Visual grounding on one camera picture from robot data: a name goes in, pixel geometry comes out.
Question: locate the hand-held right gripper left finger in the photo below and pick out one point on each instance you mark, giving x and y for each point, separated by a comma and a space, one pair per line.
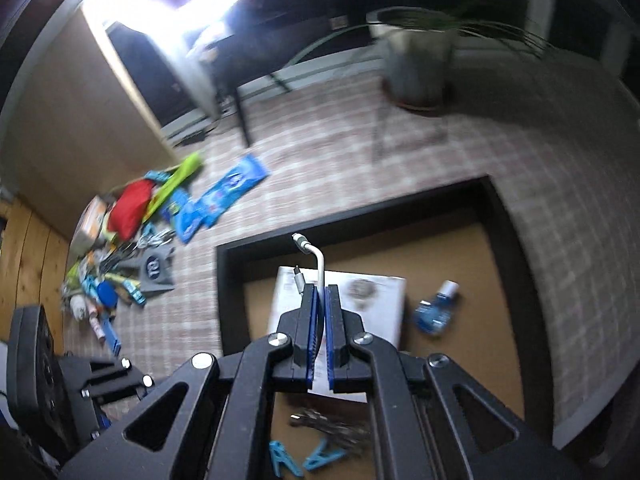
310, 330

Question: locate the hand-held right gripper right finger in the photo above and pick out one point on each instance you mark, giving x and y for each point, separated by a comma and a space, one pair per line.
334, 330

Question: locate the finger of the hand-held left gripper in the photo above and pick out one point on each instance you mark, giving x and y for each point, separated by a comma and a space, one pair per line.
100, 364
120, 389

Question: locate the white printed tissue box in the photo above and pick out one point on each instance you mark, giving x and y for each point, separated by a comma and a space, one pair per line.
370, 310

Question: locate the large metal clamp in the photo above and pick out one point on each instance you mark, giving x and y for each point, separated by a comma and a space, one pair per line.
330, 425

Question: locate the blue bottle white cap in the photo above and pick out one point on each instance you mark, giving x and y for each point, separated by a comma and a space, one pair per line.
432, 312

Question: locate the blue plastic clothespin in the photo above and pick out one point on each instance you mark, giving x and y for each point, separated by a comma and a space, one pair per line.
282, 460
322, 455

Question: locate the black tray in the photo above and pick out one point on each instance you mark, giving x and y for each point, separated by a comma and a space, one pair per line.
450, 250

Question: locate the blue plastic phone stand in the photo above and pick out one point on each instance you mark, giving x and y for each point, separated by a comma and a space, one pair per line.
112, 337

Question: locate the pale pink small bottle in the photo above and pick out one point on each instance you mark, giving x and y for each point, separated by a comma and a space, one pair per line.
97, 327

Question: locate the wooden slat panel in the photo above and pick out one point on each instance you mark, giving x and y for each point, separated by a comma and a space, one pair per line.
30, 260

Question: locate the grey triangular number stand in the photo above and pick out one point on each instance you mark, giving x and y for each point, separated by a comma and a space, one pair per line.
152, 272

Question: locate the red pouch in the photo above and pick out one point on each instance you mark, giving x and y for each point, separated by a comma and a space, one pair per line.
127, 210

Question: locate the blue snack packet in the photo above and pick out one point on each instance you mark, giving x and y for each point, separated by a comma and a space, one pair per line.
232, 182
189, 222

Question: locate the bright green packet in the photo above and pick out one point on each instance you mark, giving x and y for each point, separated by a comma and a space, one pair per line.
175, 182

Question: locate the plywood board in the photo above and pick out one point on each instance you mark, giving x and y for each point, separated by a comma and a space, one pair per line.
75, 135

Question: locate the potted plant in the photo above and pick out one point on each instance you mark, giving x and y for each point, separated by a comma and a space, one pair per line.
417, 65

